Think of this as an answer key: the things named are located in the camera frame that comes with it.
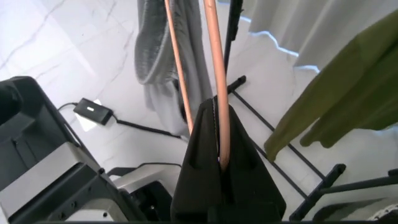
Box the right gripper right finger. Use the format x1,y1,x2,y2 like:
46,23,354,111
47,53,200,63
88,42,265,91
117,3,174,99
221,104,287,222

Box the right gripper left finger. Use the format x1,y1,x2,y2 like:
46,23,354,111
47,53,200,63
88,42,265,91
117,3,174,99
170,98,223,222

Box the pink clothes hanger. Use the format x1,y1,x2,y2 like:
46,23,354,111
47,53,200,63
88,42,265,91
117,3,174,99
164,0,231,172

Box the pale grey shorts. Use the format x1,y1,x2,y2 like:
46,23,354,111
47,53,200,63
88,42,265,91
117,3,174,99
134,0,214,138

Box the green long-sleeved shirt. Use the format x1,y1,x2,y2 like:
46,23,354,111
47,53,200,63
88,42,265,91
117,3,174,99
264,9,398,162

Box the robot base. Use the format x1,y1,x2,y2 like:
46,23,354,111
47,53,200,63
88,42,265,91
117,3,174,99
0,76,182,222

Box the white laundry basket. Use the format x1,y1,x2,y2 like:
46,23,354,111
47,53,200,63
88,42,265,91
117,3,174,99
368,203,398,222

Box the black clothes rack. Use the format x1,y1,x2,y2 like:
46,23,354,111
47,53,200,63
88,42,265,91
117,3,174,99
214,0,398,222

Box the black power adapter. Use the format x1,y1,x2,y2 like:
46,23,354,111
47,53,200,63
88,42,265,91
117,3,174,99
73,98,114,126

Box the white curtain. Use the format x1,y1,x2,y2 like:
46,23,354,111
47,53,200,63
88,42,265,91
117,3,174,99
242,0,398,74

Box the black cable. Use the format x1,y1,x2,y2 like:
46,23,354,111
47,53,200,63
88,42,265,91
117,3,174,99
57,101,188,140

